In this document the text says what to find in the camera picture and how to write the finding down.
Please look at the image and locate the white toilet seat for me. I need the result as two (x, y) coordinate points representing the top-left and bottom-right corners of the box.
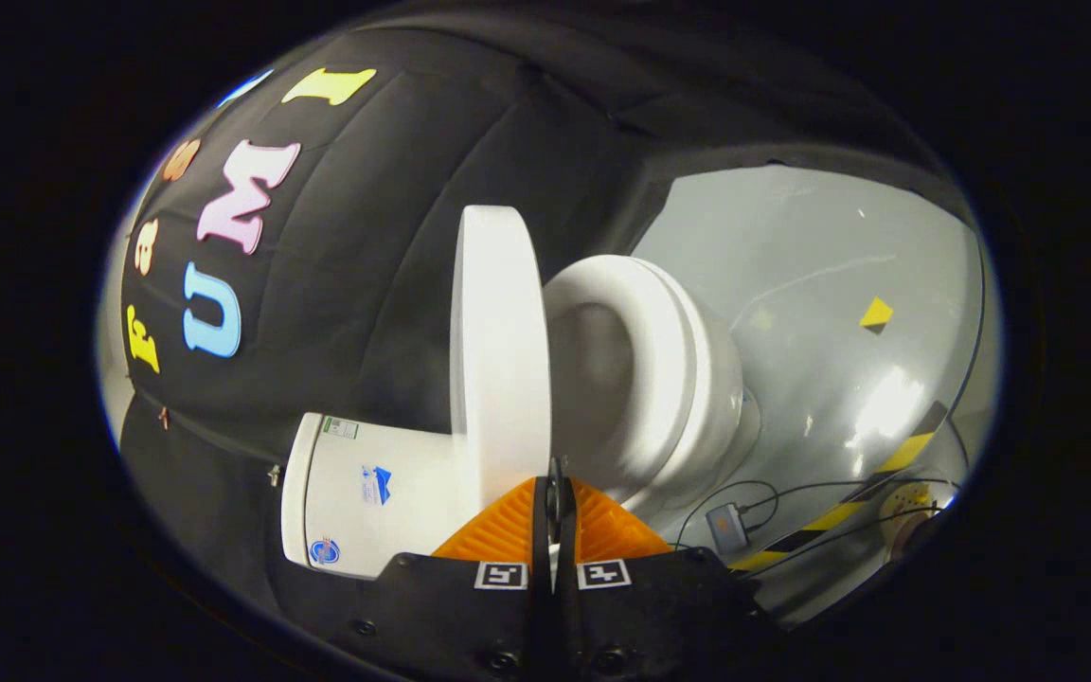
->
(543, 254), (700, 505)

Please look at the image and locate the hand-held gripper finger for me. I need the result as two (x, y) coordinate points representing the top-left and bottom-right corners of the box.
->
(347, 459), (558, 682)
(553, 459), (774, 682)

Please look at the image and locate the white toilet with tank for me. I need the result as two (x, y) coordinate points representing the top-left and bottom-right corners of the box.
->
(280, 260), (762, 581)

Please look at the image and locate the yellow black hazard tape strip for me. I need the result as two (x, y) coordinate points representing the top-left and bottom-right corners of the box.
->
(727, 403), (949, 572)

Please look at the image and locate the black backdrop cloth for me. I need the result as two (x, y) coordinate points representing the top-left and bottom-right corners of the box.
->
(115, 9), (973, 664)

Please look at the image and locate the small grey adapter box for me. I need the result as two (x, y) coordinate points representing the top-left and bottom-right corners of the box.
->
(706, 504), (750, 556)

